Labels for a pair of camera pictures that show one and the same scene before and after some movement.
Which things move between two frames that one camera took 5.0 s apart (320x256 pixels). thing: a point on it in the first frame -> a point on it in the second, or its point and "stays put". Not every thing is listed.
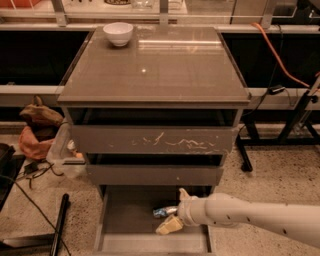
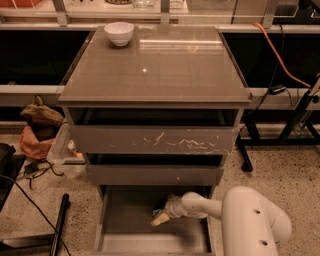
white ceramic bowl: [119, 33] stays put
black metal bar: [60, 225] stays put
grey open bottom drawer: [127, 227] stays put
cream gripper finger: [169, 225] -> [160, 219]
